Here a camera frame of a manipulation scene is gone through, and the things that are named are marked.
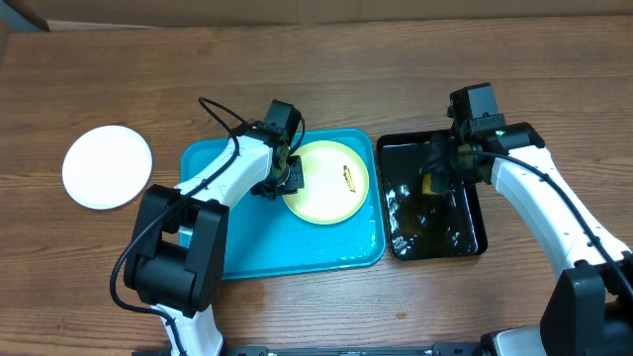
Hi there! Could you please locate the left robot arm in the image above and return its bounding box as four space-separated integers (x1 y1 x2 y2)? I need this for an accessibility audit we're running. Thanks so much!
110 100 306 355

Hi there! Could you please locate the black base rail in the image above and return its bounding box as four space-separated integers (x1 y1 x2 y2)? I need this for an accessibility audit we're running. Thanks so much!
132 341 484 356

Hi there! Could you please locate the green yellow sponge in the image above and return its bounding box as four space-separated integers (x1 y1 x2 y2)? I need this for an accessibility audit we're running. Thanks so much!
421 173 450 195

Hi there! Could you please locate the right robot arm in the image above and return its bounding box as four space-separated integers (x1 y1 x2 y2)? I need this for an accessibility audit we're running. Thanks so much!
420 83 632 356

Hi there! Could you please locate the yellow-green plate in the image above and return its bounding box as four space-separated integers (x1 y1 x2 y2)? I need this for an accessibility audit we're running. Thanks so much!
283 140 370 224

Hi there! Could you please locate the black rectangular tray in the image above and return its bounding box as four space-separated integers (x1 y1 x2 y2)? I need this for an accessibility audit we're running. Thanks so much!
377 130 489 261

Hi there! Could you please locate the white plate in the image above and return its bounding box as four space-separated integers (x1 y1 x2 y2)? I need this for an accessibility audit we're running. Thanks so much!
61 126 153 210

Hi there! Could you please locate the teal plastic tray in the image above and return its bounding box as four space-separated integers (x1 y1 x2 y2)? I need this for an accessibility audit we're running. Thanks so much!
178 128 387 281

